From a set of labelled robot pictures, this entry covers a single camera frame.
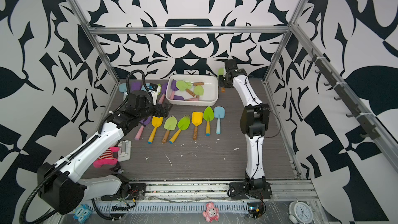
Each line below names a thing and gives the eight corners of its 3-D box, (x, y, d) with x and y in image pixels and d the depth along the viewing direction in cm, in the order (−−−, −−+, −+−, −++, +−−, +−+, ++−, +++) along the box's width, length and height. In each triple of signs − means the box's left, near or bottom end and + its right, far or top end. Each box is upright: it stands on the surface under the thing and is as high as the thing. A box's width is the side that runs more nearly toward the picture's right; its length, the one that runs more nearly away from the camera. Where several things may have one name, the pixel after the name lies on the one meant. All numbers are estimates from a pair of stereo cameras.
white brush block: (119, 162, 85) (117, 161, 83) (120, 143, 91) (118, 141, 89) (131, 159, 86) (129, 157, 84) (131, 141, 92) (129, 139, 90)
